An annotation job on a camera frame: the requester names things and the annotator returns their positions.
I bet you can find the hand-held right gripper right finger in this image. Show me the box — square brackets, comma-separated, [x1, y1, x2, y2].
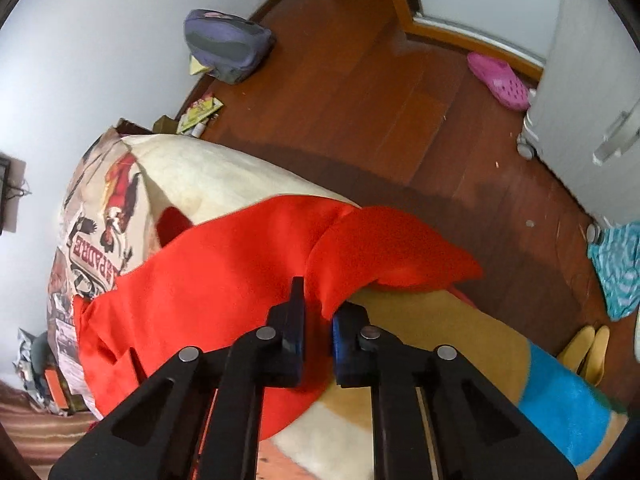
[332, 305, 578, 480]

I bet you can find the yellow slipper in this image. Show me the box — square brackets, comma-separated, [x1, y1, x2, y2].
[582, 325, 612, 387]
[556, 326, 596, 372]

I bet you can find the red garment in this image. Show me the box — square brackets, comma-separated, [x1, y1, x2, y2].
[74, 196, 485, 443]

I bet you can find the purple grey backpack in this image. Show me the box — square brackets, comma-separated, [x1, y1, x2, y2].
[183, 8, 275, 85]

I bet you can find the pink clog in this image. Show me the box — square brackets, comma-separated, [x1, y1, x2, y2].
[467, 51, 531, 112]

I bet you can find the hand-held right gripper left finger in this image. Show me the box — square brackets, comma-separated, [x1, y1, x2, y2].
[47, 276, 307, 480]

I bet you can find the orange box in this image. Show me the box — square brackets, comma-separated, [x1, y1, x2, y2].
[44, 370, 68, 408]

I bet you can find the dark wall fixture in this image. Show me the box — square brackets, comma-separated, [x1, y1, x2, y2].
[0, 155, 32, 235]

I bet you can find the white wheeled cabinet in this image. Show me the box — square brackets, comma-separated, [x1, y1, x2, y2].
[517, 0, 640, 241]

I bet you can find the striped brown curtain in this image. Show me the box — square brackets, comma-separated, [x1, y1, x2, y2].
[0, 380, 101, 467]

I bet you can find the green yellow snack packet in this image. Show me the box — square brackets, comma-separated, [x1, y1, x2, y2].
[176, 94, 224, 135]

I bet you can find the wooden door frame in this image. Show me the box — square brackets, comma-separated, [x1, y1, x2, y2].
[306, 0, 546, 82]

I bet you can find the cream tan blue plush blanket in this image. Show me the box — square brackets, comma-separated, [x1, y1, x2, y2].
[117, 132, 628, 480]

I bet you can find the teal patterned cloth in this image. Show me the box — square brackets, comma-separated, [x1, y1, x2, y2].
[587, 222, 640, 321]

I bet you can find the pile of clutter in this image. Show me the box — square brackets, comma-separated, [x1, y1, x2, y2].
[15, 327, 86, 416]

